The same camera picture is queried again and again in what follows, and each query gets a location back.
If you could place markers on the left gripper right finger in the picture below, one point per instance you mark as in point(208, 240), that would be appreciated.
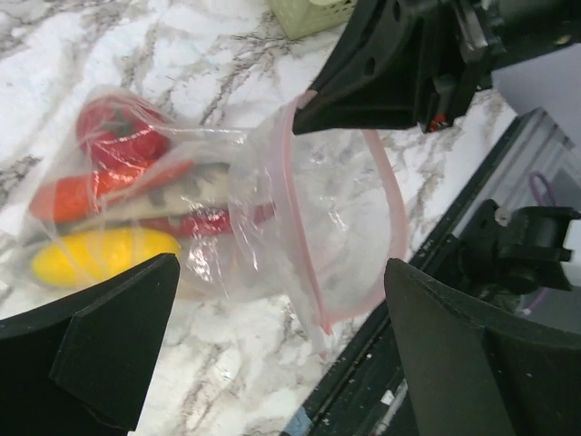
point(473, 369)

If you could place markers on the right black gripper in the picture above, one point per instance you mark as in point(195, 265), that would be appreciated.
point(402, 63)

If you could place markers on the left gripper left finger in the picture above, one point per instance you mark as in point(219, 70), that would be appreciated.
point(82, 365)

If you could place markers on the clear zip top bag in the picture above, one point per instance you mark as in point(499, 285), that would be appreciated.
point(339, 217)

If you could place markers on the red fake chili pepper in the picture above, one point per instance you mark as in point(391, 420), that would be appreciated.
point(206, 221)

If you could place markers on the yellow fake food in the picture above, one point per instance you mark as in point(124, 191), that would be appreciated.
point(80, 259)

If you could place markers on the orange fake carrot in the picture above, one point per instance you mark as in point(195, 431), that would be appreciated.
point(76, 196)

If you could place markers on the red fake tomato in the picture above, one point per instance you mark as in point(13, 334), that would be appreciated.
point(119, 131)

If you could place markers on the green plastic basket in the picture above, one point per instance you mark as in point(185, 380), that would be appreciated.
point(300, 18)

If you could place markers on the blue tape piece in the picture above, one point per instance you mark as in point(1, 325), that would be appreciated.
point(300, 424)

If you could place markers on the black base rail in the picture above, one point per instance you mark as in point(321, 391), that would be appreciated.
point(511, 239)

